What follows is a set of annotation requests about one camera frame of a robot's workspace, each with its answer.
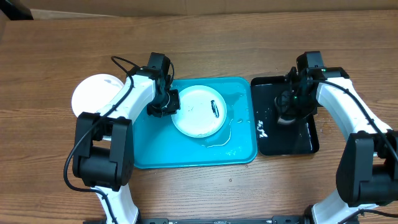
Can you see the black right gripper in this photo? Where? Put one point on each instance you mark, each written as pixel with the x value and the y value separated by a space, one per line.
pixel 288 109

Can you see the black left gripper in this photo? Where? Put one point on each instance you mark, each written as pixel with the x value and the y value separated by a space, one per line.
pixel 174 106

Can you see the green sponge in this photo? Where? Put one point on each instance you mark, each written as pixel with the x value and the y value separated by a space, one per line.
pixel 286 120

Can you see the light blue plate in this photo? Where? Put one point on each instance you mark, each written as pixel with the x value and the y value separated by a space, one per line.
pixel 202 111

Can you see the pink white plate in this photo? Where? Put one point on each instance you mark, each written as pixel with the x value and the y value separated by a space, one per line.
pixel 95 92

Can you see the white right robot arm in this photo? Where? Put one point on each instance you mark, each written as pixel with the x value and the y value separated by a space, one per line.
pixel 366 177

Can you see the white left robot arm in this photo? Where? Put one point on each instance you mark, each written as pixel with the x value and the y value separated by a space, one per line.
pixel 102 159

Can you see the black plastic tray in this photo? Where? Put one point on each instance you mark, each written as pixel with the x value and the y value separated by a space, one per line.
pixel 274 139

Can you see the dark object in corner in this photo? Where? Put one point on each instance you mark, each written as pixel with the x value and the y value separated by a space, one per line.
pixel 15 10

